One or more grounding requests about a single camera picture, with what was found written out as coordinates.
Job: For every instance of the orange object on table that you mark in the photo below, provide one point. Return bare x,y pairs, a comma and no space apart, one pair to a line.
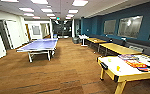
118,68

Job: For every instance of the small white table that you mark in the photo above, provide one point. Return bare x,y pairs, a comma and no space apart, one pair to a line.
83,37

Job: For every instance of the dark grey doorway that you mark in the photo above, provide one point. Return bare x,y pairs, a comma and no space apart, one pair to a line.
4,35

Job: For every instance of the blue ping pong table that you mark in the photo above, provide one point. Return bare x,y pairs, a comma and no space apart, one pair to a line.
37,45

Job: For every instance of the rectangular ceiling light panel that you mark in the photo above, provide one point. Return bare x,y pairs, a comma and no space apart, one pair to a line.
46,10
26,9
73,11
39,1
80,2

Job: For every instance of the colourful magazines on table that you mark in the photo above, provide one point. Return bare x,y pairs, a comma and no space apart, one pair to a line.
126,57

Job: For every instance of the long wooden table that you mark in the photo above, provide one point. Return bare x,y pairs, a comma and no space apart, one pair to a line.
119,48
96,40

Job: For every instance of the small yellow bowl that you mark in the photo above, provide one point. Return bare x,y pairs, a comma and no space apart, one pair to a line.
109,60

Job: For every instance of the dark grey sofa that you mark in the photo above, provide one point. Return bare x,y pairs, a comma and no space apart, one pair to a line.
147,50

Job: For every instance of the black round bin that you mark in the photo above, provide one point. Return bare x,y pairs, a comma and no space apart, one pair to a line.
75,40

